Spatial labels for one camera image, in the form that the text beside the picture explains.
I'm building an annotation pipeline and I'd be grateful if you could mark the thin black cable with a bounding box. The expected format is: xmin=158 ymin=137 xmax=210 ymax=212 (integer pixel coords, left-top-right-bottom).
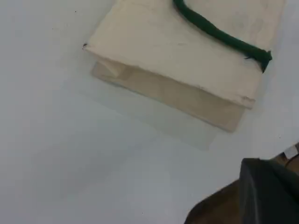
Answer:
xmin=285 ymin=154 xmax=299 ymax=167

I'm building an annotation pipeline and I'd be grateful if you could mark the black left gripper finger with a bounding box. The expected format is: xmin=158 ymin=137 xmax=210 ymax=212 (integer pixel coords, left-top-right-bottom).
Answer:
xmin=239 ymin=158 xmax=271 ymax=224
xmin=258 ymin=159 xmax=299 ymax=224

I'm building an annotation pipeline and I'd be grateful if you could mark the small white box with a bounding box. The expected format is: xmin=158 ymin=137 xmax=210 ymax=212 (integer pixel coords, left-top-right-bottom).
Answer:
xmin=284 ymin=144 xmax=299 ymax=159

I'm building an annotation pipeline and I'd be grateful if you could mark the white handbag with green handle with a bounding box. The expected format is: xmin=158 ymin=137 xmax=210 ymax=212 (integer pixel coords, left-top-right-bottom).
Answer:
xmin=82 ymin=0 xmax=287 ymax=133

